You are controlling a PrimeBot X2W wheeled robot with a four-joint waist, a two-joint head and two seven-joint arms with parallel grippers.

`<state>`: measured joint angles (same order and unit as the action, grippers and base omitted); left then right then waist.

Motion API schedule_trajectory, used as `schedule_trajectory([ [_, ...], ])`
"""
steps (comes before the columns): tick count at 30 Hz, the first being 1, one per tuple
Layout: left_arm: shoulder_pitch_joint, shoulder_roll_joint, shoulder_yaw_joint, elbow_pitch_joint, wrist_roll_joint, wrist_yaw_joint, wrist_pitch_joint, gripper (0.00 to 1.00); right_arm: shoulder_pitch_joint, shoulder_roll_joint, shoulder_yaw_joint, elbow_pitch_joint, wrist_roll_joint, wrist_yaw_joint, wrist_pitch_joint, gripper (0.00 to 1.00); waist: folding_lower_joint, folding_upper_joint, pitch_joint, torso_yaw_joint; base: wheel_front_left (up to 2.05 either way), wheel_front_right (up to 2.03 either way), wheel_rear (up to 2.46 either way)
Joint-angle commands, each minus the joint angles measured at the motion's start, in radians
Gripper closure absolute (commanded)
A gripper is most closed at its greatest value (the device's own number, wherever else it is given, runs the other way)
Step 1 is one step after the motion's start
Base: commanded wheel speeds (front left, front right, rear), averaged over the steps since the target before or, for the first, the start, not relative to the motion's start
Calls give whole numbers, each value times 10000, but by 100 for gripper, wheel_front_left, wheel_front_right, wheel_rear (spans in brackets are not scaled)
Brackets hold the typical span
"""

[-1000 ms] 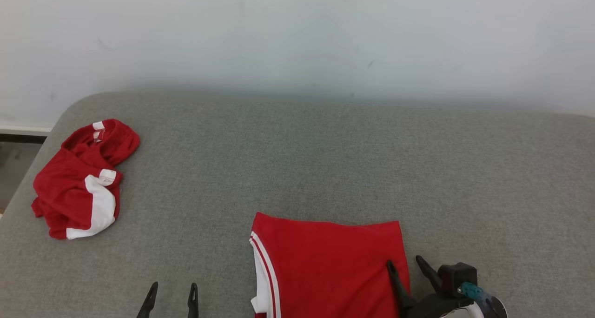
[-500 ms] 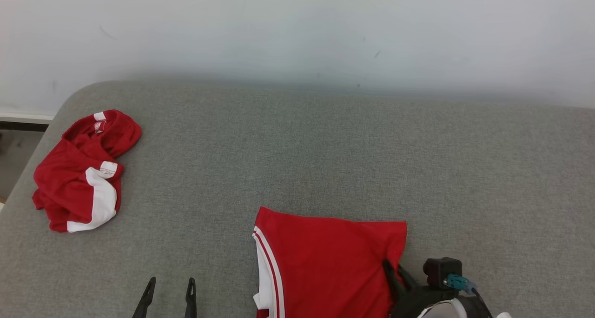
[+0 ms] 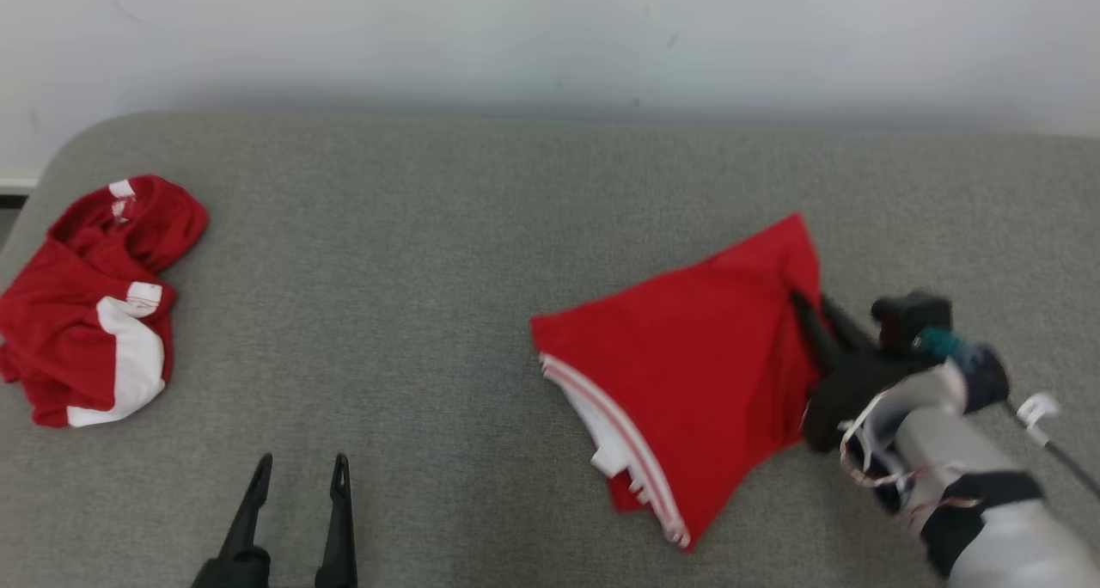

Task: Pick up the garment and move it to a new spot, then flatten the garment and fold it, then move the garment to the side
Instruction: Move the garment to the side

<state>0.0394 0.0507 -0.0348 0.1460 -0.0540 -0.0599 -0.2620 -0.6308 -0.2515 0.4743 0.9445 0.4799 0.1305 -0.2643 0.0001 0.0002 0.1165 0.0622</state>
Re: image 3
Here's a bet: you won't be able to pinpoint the teal cable connector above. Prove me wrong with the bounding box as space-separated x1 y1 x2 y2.
914 328 969 362

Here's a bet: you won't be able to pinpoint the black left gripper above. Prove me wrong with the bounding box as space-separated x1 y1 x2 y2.
191 453 358 588

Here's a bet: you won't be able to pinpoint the grey fabric sofa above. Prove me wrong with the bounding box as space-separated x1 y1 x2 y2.
0 111 1100 588

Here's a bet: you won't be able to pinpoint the red jersey with navy letters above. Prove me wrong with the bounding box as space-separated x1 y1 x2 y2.
530 213 831 552

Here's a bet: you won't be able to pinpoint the thin white red wires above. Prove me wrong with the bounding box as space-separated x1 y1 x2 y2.
837 389 982 522

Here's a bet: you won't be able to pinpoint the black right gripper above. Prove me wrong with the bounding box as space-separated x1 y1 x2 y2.
788 289 926 453

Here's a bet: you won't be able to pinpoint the red shorts with white trim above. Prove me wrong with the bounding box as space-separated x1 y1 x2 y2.
0 175 210 429

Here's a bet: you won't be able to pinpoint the white cable tag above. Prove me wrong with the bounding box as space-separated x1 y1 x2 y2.
1016 391 1060 448

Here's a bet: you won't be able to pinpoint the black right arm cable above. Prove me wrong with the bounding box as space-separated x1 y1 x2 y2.
1004 397 1100 501

